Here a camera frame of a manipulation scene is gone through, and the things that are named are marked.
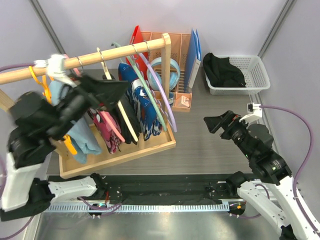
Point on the black garment on rack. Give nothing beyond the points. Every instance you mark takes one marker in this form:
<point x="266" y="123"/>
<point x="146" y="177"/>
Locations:
<point x="130" y="112"/>

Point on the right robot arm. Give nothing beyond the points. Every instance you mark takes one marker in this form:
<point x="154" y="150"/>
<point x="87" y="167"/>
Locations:
<point x="291" y="218"/>

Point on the wooden clothes rack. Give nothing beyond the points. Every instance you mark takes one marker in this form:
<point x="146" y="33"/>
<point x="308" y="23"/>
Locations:
<point x="69" y="167"/>

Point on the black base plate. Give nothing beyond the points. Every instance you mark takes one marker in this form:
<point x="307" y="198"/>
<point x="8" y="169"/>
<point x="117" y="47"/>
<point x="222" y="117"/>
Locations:
<point x="166" y="189"/>

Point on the white plastic basket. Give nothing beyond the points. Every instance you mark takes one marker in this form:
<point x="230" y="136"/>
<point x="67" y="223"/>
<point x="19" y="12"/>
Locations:
<point x="254" y="72"/>

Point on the orange file organizer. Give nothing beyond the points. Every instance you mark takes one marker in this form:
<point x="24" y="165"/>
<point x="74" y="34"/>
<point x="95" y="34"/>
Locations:
<point x="182" y="100"/>

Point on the light blue garment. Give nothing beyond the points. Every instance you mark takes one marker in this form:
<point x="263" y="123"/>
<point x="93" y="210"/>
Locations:
<point x="82" y="137"/>

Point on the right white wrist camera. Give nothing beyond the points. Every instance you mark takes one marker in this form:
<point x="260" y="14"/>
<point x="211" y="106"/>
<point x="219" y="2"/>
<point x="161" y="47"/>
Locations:
<point x="254" y="113"/>

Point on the pink floral garment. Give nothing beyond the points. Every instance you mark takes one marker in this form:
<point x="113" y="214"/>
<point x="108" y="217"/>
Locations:
<point x="111" y="140"/>

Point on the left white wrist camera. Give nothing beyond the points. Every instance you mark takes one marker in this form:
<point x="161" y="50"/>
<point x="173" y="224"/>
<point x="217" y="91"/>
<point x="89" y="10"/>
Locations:
<point x="55" y="67"/>

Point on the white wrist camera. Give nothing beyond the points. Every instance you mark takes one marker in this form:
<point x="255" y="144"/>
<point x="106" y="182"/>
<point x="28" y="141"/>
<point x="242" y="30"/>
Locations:
<point x="55" y="67"/>
<point x="254" y="113"/>

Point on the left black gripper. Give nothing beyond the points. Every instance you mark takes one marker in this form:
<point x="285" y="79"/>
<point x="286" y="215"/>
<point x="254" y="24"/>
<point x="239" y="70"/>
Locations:
<point x="109" y="91"/>

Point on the red folder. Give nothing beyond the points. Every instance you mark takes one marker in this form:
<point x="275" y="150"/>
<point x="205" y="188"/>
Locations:
<point x="137" y="37"/>

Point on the light blue headphones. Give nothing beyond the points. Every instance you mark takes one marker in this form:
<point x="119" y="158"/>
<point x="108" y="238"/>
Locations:
<point x="174" y="75"/>

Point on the blue patterned garment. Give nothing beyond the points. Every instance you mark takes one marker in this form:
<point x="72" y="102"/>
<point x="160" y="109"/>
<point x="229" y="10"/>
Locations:
<point x="140" y="101"/>

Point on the mint green hanger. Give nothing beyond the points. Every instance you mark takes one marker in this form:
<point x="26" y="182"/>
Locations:
<point x="148" y="92"/>

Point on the yellow hanger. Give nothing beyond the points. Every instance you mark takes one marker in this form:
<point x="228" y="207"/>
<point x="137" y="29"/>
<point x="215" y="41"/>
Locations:
<point x="48" y="96"/>

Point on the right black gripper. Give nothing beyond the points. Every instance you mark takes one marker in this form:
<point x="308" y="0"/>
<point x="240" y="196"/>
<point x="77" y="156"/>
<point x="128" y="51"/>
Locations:
<point x="228" y="120"/>

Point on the blue folder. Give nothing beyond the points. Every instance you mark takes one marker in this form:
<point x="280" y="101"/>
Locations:
<point x="193" y="61"/>

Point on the lilac plastic hanger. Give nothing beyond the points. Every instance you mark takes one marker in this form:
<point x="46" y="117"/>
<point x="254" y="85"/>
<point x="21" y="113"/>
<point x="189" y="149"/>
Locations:
<point x="169" y="114"/>

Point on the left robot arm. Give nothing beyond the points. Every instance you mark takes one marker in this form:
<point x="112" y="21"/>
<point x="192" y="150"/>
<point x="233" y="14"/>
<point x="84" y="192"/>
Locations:
<point x="38" y="125"/>

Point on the black trousers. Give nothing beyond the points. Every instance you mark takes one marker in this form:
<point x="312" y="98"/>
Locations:
<point x="221" y="73"/>

